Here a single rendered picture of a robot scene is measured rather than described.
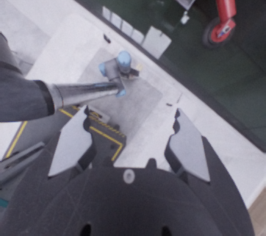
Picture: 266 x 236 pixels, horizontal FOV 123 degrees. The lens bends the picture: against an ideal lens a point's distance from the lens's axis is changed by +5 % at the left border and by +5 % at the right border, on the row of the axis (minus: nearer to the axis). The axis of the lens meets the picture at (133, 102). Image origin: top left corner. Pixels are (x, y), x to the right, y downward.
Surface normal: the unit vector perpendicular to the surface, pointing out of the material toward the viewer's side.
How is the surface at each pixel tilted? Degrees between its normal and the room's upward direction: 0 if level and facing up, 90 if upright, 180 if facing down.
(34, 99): 60
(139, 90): 0
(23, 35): 0
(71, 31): 12
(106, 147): 0
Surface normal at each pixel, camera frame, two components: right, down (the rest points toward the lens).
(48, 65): -0.11, -0.04
